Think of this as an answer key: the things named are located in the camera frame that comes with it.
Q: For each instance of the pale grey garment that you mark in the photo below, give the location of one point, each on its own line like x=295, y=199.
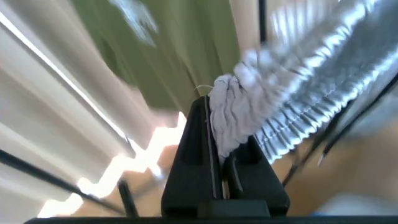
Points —
x=236, y=109

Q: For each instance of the green printed shirt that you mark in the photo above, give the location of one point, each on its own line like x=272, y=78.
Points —
x=186, y=46

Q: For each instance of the beige curtain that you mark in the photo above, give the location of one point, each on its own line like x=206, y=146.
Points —
x=46, y=109

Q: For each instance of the black clothes rack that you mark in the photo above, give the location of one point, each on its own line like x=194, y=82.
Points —
x=263, y=18

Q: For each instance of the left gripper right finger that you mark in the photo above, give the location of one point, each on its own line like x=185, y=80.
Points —
x=261, y=183

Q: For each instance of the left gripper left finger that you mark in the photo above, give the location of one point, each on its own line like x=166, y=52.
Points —
x=189, y=183

